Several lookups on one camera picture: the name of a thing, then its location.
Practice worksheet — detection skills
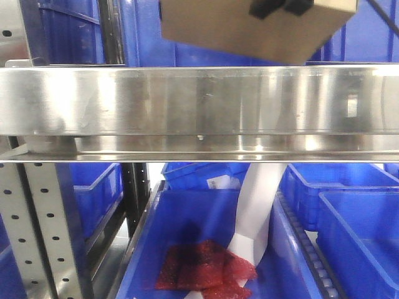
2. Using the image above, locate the brown cardboard box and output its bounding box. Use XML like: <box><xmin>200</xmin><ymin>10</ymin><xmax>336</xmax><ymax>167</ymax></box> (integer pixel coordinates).
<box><xmin>158</xmin><ymin>0</ymin><xmax>358</xmax><ymax>65</ymax></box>

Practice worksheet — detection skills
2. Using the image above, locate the stainless steel shelf beam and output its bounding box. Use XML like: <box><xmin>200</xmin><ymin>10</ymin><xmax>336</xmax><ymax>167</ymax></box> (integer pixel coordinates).
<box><xmin>1</xmin><ymin>64</ymin><xmax>398</xmax><ymax>162</ymax></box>

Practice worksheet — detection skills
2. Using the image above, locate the perforated grey shelf upright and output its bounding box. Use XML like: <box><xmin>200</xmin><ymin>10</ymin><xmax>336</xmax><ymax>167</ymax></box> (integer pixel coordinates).
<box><xmin>1</xmin><ymin>162</ymin><xmax>94</xmax><ymax>298</ymax></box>

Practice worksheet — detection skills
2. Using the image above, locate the blue plastic bin rear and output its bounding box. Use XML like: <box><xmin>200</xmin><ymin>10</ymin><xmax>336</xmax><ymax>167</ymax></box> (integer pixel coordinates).
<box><xmin>161</xmin><ymin>162</ymin><xmax>250</xmax><ymax>190</ymax></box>

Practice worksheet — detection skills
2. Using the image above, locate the blue plastic bin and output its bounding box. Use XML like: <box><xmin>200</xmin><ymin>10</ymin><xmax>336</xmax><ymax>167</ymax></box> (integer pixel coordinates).
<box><xmin>279</xmin><ymin>163</ymin><xmax>398</xmax><ymax>231</ymax></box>
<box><xmin>161</xmin><ymin>162</ymin><xmax>250</xmax><ymax>190</ymax></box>
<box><xmin>70</xmin><ymin>163</ymin><xmax>124</xmax><ymax>240</ymax></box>
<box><xmin>317</xmin><ymin>191</ymin><xmax>398</xmax><ymax>298</ymax></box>

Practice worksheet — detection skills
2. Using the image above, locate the blue bin with red bags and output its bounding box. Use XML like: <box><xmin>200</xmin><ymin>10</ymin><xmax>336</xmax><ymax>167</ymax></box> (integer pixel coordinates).
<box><xmin>117</xmin><ymin>189</ymin><xmax>322</xmax><ymax>298</ymax></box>

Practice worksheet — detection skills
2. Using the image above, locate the blue plastic bin far right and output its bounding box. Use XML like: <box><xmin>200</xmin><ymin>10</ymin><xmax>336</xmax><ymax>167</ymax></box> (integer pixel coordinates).
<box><xmin>279</xmin><ymin>163</ymin><xmax>398</xmax><ymax>231</ymax></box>

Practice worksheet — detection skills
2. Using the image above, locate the blue plastic bin left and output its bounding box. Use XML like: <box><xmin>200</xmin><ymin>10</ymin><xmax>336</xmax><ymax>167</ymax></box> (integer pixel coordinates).
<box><xmin>70</xmin><ymin>163</ymin><xmax>124</xmax><ymax>240</ymax></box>

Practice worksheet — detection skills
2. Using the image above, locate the red bubble wrap bag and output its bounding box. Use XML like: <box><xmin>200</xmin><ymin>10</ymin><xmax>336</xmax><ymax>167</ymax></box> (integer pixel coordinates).
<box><xmin>155</xmin><ymin>239</ymin><xmax>257</xmax><ymax>298</ymax></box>

